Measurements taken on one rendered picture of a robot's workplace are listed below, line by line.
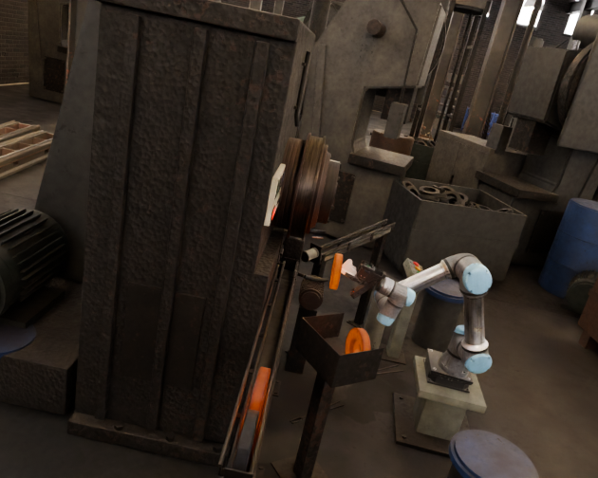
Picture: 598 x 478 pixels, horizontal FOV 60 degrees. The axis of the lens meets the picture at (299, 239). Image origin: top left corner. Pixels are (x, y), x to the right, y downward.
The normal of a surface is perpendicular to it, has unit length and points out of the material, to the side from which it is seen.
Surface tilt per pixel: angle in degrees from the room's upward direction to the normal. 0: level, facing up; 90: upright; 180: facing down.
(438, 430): 90
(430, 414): 90
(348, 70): 90
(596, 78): 90
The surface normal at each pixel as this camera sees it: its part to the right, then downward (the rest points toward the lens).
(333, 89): -0.31, 0.26
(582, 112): 0.26, 0.38
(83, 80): -0.07, 0.32
